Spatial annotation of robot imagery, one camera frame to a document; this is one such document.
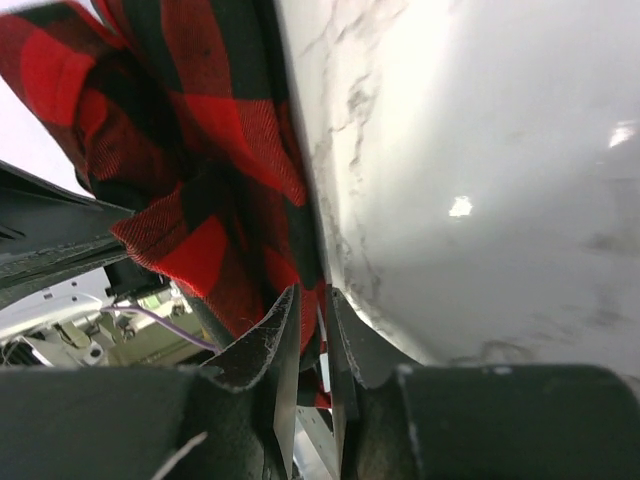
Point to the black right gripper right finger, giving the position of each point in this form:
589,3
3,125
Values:
396,419

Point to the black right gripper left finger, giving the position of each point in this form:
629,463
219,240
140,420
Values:
232,418

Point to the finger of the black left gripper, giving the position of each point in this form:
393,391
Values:
49,235

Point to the red black plaid shirt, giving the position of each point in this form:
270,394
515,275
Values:
179,112

